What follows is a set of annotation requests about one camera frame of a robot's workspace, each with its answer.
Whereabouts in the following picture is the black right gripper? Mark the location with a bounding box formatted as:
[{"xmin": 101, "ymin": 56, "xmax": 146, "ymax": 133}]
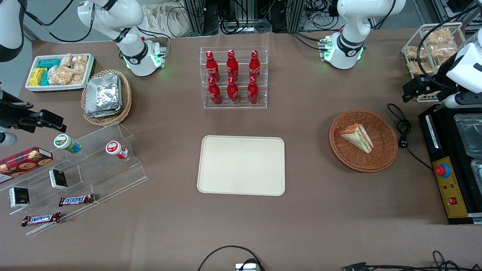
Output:
[{"xmin": 0, "ymin": 88, "xmax": 67, "ymax": 133}]

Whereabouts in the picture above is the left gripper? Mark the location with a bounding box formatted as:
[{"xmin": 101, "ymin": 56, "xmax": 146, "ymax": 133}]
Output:
[{"xmin": 402, "ymin": 56, "xmax": 463, "ymax": 103}]

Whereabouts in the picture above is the triangular sandwich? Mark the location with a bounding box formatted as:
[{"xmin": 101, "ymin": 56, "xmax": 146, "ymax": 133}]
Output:
[{"xmin": 339, "ymin": 123, "xmax": 374, "ymax": 154}]

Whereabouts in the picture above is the brown round wicker basket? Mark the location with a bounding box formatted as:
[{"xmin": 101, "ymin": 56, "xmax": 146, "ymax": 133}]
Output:
[{"xmin": 329, "ymin": 110, "xmax": 399, "ymax": 173}]

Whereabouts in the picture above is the light wicker basket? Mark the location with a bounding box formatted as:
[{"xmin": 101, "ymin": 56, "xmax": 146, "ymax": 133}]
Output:
[{"xmin": 81, "ymin": 69, "xmax": 133, "ymax": 127}]

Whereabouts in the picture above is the beige plastic tray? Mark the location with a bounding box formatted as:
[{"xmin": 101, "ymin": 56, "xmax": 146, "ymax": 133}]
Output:
[{"xmin": 197, "ymin": 135, "xmax": 286, "ymax": 196}]

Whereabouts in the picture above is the bagged fried snack pack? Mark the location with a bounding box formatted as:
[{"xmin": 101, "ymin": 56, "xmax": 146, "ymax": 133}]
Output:
[
  {"xmin": 408, "ymin": 61, "xmax": 434, "ymax": 75},
  {"xmin": 425, "ymin": 29, "xmax": 453, "ymax": 46},
  {"xmin": 430, "ymin": 44, "xmax": 458, "ymax": 59},
  {"xmin": 406, "ymin": 46, "xmax": 428, "ymax": 61}
]

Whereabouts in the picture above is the green-lidded snack cup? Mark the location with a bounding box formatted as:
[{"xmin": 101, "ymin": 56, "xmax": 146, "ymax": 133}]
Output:
[{"xmin": 53, "ymin": 134, "xmax": 82, "ymax": 154}]

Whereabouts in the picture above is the white rectangular snack bin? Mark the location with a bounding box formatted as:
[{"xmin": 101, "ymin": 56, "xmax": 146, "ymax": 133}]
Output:
[{"xmin": 26, "ymin": 53, "xmax": 95, "ymax": 93}]

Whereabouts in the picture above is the red tartan cookie box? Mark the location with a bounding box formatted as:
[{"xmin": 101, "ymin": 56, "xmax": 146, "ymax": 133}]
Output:
[{"xmin": 0, "ymin": 146, "xmax": 53, "ymax": 184}]

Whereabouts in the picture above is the yellow snack packet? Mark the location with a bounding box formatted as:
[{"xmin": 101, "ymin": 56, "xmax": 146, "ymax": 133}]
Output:
[{"xmin": 29, "ymin": 68, "xmax": 48, "ymax": 87}]

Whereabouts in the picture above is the small black tea box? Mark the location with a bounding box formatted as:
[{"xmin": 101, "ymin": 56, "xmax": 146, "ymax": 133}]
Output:
[
  {"xmin": 49, "ymin": 169, "xmax": 69, "ymax": 190},
  {"xmin": 9, "ymin": 187, "xmax": 30, "ymax": 208}
]

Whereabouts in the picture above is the large metal insert pan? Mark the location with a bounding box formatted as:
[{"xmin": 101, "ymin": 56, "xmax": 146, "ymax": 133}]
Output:
[{"xmin": 454, "ymin": 113, "xmax": 482, "ymax": 158}]

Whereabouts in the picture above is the silver foil pack stack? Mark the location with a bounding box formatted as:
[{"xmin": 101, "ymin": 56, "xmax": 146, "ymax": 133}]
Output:
[{"xmin": 84, "ymin": 73, "xmax": 123, "ymax": 119}]

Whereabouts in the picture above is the red-lidded snack cup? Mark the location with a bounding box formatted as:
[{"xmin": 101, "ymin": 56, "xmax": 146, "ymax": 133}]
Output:
[{"xmin": 105, "ymin": 140, "xmax": 129, "ymax": 160}]

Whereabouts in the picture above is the Snickers chocolate bar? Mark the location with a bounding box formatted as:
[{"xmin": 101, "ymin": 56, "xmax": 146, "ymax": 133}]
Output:
[
  {"xmin": 58, "ymin": 194, "xmax": 95, "ymax": 207},
  {"xmin": 21, "ymin": 212, "xmax": 61, "ymax": 227}
]

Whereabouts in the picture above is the clear acrylic stepped display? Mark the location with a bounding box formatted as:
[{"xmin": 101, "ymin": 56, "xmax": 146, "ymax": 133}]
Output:
[{"xmin": 0, "ymin": 122, "xmax": 148, "ymax": 236}]

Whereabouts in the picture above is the small metal insert pan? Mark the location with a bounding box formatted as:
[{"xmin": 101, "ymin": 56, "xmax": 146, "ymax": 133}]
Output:
[{"xmin": 470, "ymin": 158, "xmax": 482, "ymax": 185}]

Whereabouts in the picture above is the black machine with yellow panel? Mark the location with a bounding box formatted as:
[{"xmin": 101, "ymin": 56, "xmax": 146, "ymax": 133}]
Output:
[{"xmin": 418, "ymin": 104, "xmax": 482, "ymax": 225}]

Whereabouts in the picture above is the cream cloth bag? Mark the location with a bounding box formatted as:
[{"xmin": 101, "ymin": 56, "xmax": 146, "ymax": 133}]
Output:
[{"xmin": 142, "ymin": 3, "xmax": 193, "ymax": 38}]

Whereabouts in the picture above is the clear acrylic bottle rack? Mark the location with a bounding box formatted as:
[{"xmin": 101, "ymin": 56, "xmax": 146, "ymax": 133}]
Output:
[{"xmin": 200, "ymin": 46, "xmax": 268, "ymax": 110}]

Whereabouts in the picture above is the red cola bottle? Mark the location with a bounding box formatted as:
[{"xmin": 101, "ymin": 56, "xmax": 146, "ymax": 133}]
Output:
[
  {"xmin": 227, "ymin": 50, "xmax": 239, "ymax": 80},
  {"xmin": 208, "ymin": 77, "xmax": 222, "ymax": 105},
  {"xmin": 247, "ymin": 76, "xmax": 259, "ymax": 105},
  {"xmin": 206, "ymin": 50, "xmax": 220, "ymax": 81},
  {"xmin": 249, "ymin": 50, "xmax": 261, "ymax": 79},
  {"xmin": 227, "ymin": 76, "xmax": 239, "ymax": 104}
]

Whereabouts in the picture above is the black power cable with plug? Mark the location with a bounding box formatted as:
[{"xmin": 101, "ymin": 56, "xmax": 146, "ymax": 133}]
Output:
[{"xmin": 387, "ymin": 103, "xmax": 433, "ymax": 171}]

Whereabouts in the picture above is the white wire rack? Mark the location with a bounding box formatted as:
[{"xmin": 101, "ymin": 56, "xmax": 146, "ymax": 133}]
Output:
[{"xmin": 401, "ymin": 22, "xmax": 467, "ymax": 103}]

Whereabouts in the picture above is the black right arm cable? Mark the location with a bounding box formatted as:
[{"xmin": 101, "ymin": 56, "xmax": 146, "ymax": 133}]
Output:
[{"xmin": 23, "ymin": 0, "xmax": 95, "ymax": 43}]

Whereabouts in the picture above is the aluminium frame post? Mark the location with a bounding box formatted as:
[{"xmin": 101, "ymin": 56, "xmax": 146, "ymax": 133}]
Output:
[
  {"xmin": 287, "ymin": 0, "xmax": 305, "ymax": 32},
  {"xmin": 184, "ymin": 0, "xmax": 207, "ymax": 35}
]

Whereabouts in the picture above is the black cable with connector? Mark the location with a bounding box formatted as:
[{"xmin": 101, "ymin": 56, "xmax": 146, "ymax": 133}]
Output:
[{"xmin": 342, "ymin": 250, "xmax": 482, "ymax": 271}]

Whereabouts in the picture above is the black coiled cable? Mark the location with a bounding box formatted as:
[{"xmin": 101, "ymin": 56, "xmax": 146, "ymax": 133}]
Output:
[{"xmin": 220, "ymin": 0, "xmax": 251, "ymax": 35}]

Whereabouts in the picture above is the black looped cable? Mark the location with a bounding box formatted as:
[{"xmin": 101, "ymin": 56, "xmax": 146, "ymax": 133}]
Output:
[{"xmin": 197, "ymin": 245, "xmax": 266, "ymax": 271}]

